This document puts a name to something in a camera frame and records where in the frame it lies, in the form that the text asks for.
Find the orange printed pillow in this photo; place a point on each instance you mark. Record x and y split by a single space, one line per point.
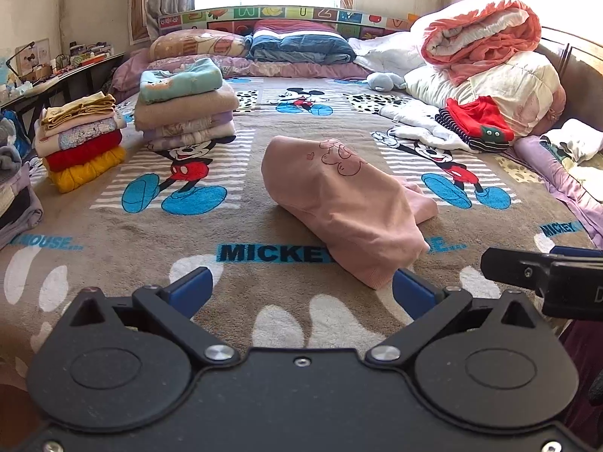
198 44

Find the pink pillow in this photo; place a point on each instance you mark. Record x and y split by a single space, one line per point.
553 113

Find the coral rolled quilt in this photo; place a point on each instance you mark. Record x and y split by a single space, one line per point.
490 37

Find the cream quilt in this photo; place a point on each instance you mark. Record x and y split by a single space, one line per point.
518 84

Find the brown cartoon printed blanket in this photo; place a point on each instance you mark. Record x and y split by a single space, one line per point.
117 226

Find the red green garment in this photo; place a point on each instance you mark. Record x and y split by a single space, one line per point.
476 117

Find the thin black desk lamp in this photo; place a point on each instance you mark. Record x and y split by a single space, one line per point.
19 54

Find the yellow folded garment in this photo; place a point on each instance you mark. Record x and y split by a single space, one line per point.
77 108

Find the maroon pillow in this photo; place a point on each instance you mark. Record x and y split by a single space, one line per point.
292 26

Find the white quilt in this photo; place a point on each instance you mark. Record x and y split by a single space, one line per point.
386 54

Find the yellow knit folded sweater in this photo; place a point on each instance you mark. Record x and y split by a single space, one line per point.
89 172

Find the lavender printed pillow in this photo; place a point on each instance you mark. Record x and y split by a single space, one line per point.
129 73

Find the white folded garment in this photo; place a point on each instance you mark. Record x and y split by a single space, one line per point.
202 133

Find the teal printed folded garment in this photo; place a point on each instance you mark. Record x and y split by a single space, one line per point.
179 80

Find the blue grey fuzzy garment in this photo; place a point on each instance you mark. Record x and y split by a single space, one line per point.
12 136

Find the colourful alphabet foam mat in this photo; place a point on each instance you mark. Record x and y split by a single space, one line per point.
292 13

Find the lavender printed bedsheet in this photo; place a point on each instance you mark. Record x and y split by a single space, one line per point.
556 174

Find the blue plush toy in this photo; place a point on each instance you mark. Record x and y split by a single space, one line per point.
384 81

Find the white printed garment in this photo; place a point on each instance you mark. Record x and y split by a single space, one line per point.
414 120

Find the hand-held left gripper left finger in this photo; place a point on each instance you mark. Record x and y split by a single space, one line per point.
191 289

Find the assorted desk clutter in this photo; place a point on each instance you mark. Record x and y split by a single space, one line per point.
82 54

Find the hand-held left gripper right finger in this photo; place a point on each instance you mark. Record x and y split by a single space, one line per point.
414 292

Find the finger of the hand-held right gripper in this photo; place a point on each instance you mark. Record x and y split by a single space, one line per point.
513 268
579 251

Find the pink sweatshirt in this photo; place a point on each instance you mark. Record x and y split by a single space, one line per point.
339 197

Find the pale pink folded garment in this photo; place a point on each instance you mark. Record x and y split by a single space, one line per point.
101 121

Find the white crumpled garment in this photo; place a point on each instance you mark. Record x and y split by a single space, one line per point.
579 139

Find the grey sequinned folded garment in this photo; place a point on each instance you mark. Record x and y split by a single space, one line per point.
77 136

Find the dark wooden desk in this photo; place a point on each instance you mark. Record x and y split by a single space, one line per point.
70 77

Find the person's maroon clothing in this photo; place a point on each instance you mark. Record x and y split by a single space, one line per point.
584 362

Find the lavender patterned folded garment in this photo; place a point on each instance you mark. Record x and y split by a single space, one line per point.
188 142

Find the mauve folded blanket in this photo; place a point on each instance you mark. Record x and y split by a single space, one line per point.
301 70

